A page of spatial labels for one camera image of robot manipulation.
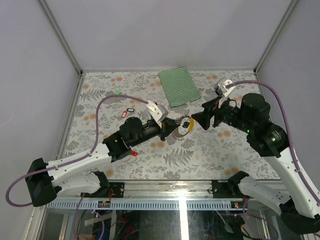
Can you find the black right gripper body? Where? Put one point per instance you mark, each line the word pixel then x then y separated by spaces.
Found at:
pixel 227 114

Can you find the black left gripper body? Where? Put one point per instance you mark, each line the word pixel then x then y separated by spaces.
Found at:
pixel 151 131

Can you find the large metal keyring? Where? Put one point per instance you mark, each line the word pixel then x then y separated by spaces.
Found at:
pixel 181 130

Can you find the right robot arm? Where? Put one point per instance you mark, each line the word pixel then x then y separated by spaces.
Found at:
pixel 296 208

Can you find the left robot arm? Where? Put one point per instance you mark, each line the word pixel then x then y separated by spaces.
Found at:
pixel 77 174

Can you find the red tag key upper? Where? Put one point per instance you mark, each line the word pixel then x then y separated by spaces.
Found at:
pixel 124 114

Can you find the floral tablecloth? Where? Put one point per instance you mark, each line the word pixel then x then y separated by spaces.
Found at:
pixel 163 141

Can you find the green white striped cloth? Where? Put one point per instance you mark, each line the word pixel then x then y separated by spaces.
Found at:
pixel 179 86

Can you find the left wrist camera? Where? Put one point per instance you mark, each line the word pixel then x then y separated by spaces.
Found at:
pixel 157 111

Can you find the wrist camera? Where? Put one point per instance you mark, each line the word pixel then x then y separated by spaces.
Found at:
pixel 157 111
pixel 222 90

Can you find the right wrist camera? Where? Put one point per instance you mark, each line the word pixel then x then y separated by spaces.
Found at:
pixel 222 90

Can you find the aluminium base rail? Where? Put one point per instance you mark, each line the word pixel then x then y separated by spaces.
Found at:
pixel 160 190

